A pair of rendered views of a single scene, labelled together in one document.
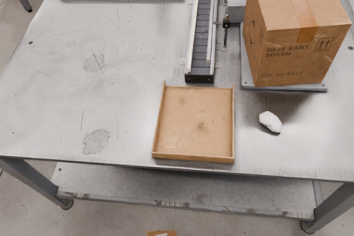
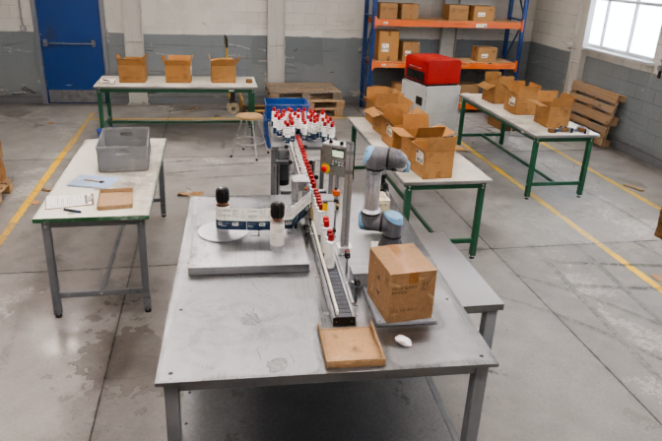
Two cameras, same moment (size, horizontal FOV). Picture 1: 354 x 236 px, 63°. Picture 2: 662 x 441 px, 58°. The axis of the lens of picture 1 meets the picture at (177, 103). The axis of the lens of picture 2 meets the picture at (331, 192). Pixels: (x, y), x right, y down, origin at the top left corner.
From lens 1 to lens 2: 1.99 m
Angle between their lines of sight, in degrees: 38
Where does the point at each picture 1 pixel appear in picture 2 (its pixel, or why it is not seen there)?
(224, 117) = (370, 343)
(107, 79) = (268, 329)
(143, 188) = not seen: outside the picture
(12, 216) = not seen: outside the picture
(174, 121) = (334, 347)
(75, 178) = not seen: outside the picture
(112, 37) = (258, 301)
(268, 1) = (387, 261)
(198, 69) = (343, 313)
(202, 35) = (338, 293)
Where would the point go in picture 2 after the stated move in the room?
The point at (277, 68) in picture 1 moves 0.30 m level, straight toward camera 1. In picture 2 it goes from (400, 304) to (398, 341)
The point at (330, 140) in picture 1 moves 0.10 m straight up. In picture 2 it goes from (444, 347) to (447, 330)
